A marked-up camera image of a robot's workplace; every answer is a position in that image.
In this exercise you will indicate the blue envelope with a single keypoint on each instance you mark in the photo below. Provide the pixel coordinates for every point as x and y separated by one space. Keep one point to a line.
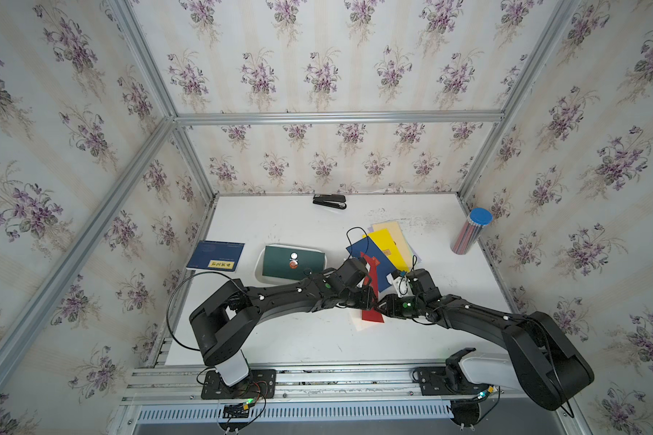
379 265

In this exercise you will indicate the white envelope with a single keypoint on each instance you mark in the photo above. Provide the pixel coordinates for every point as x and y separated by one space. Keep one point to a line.
357 321

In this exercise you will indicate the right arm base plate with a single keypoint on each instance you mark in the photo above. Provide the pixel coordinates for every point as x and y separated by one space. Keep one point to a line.
446 380

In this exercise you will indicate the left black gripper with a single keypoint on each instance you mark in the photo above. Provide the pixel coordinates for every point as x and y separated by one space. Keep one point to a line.
365 300

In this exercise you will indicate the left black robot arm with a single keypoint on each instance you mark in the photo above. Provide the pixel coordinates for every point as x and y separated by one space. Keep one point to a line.
226 319

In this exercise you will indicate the dark green envelope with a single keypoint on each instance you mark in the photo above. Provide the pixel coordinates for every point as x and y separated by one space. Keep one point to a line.
295 262

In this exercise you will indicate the black stapler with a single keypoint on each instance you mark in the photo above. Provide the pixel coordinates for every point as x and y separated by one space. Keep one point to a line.
336 201

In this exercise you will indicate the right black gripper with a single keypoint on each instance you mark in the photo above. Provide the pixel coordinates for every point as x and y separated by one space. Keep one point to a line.
389 306

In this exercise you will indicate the dark blue booklet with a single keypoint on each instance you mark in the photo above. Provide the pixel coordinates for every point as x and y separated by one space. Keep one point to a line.
216 256

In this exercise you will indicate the yellow envelope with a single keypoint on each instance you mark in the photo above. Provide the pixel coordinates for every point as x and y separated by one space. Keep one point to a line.
391 252

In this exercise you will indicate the beige envelope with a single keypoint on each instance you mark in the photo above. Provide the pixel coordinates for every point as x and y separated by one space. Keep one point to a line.
396 233

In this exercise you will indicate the blue-lidded pencil tube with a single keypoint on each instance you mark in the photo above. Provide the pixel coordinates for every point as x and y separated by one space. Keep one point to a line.
477 220

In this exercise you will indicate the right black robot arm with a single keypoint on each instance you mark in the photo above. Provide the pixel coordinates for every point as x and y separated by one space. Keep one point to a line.
549 368

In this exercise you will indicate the small circuit board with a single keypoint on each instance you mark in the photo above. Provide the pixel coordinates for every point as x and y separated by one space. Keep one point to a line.
236 411

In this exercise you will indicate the red envelope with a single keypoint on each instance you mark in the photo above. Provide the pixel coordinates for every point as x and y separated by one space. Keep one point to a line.
370 314

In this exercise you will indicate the aluminium mounting rail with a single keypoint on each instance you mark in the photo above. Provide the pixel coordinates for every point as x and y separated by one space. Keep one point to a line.
313 393

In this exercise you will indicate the white rectangular storage tray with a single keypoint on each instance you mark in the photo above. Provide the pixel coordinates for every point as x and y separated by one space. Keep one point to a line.
266 266

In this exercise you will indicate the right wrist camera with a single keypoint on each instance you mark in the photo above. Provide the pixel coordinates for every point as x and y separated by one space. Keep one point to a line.
398 280

